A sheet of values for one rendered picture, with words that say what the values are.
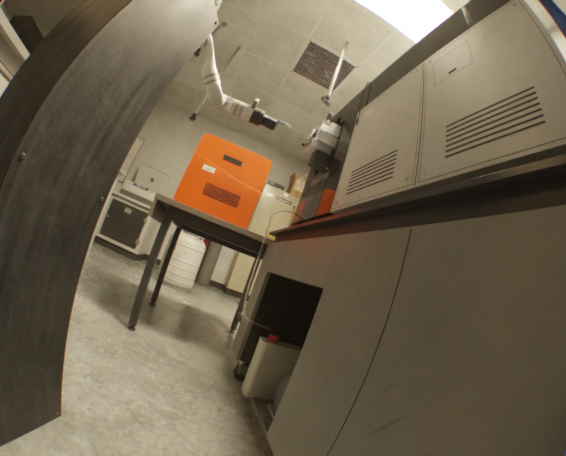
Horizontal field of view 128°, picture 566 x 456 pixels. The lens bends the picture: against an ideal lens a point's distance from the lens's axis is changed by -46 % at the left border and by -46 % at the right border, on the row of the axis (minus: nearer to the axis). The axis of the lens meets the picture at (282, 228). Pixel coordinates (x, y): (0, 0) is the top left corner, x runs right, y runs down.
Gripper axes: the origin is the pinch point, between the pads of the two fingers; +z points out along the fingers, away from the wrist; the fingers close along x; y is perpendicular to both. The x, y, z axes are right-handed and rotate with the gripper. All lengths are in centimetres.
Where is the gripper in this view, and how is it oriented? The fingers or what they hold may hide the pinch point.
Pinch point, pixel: (290, 126)
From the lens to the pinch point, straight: 117.2
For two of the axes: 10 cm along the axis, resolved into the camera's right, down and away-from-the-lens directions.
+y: -4.5, 7.4, 5.0
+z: 8.9, 3.7, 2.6
